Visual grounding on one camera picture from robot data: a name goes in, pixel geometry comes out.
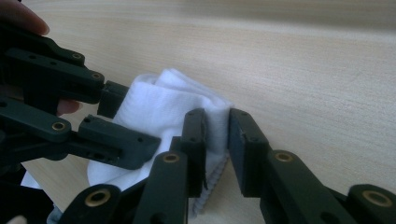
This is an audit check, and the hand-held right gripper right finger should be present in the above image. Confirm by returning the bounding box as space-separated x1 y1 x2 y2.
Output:
228 107 360 224

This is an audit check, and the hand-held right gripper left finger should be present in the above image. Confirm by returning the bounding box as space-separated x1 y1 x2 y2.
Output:
133 107 209 224

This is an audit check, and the white sock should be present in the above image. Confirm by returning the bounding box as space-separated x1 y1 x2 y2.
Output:
21 67 233 224

